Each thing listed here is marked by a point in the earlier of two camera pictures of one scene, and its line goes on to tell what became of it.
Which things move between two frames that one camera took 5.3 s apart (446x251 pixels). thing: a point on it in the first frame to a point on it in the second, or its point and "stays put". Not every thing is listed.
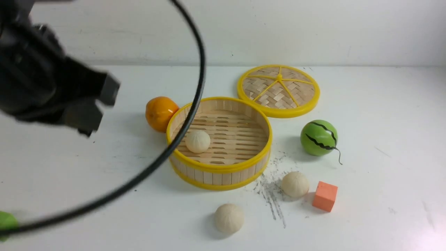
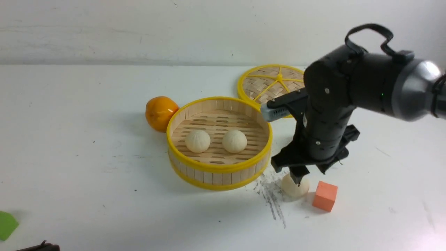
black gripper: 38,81 to 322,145
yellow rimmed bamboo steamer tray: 227,144 stays put
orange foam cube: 325,196 stays put
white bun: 229,218 to 234,141
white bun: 295,184 stays put
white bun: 197,141 stays put
